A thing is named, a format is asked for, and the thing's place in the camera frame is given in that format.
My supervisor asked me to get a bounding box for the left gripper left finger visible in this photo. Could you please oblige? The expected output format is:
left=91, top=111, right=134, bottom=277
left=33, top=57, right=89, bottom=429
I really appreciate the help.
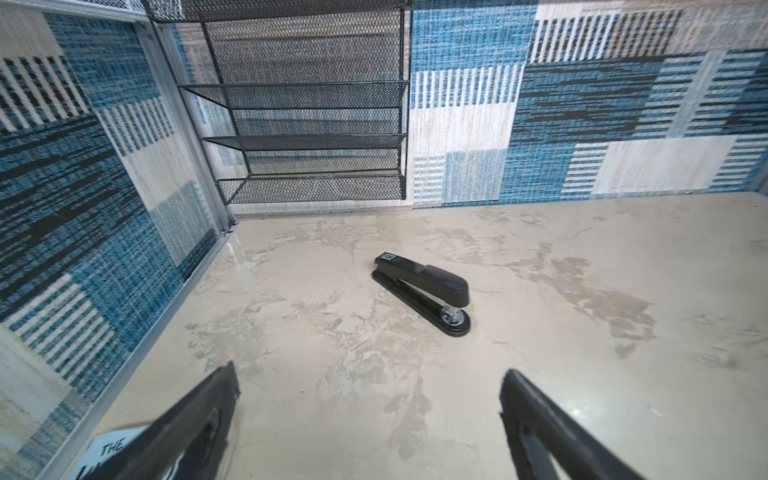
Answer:
left=85, top=362, right=240, bottom=479

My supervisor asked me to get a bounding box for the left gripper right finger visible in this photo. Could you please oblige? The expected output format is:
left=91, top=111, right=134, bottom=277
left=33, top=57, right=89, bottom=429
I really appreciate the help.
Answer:
left=499, top=369, right=641, bottom=479

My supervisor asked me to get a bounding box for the colourful paperback book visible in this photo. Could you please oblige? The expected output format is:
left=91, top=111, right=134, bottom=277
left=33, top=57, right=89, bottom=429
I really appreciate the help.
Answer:
left=67, top=424, right=148, bottom=480

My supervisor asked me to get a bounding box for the black wire shelf rack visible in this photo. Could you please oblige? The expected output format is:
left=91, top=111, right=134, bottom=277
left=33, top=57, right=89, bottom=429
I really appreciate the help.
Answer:
left=143, top=1, right=412, bottom=206

